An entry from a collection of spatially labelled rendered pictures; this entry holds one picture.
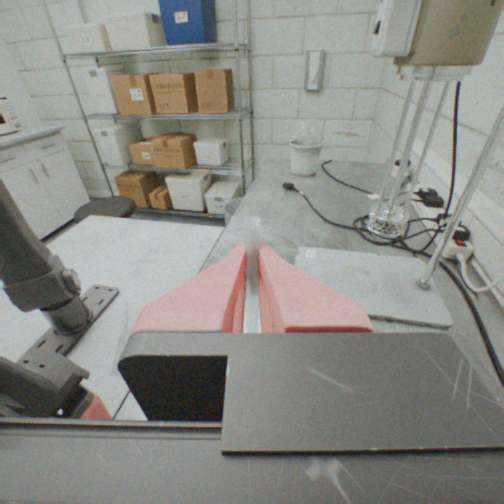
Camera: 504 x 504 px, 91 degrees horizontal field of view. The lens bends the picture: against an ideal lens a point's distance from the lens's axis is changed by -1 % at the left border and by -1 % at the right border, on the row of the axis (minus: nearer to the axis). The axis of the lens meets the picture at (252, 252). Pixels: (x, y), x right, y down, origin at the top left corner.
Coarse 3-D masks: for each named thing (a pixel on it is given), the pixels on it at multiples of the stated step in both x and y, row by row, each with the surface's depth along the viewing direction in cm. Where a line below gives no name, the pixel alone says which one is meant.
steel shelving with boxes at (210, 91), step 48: (192, 0) 162; (96, 48) 188; (144, 48) 175; (192, 48) 194; (96, 96) 212; (144, 96) 199; (192, 96) 205; (240, 96) 181; (144, 144) 227; (192, 144) 232; (240, 144) 201; (144, 192) 255; (192, 192) 240
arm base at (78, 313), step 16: (96, 288) 56; (112, 288) 56; (64, 304) 43; (80, 304) 46; (96, 304) 52; (48, 320) 44; (64, 320) 44; (80, 320) 46; (96, 320) 50; (48, 336) 46; (64, 336) 46; (80, 336) 46; (32, 352) 43; (48, 352) 43; (64, 352) 43; (32, 368) 41
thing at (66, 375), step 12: (60, 360) 21; (48, 372) 21; (60, 372) 20; (72, 372) 19; (84, 372) 19; (60, 384) 18; (72, 384) 18; (60, 396) 18; (48, 408) 17; (60, 408) 18
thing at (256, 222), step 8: (256, 216) 11; (256, 224) 11; (256, 232) 11; (256, 240) 11; (256, 248) 11; (256, 256) 11; (256, 264) 12; (256, 272) 12; (256, 280) 12; (256, 288) 12
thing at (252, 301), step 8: (248, 296) 13; (256, 296) 14; (248, 304) 14; (256, 304) 14; (248, 312) 14; (256, 312) 14; (248, 320) 15; (256, 320) 15; (248, 328) 15; (256, 328) 15
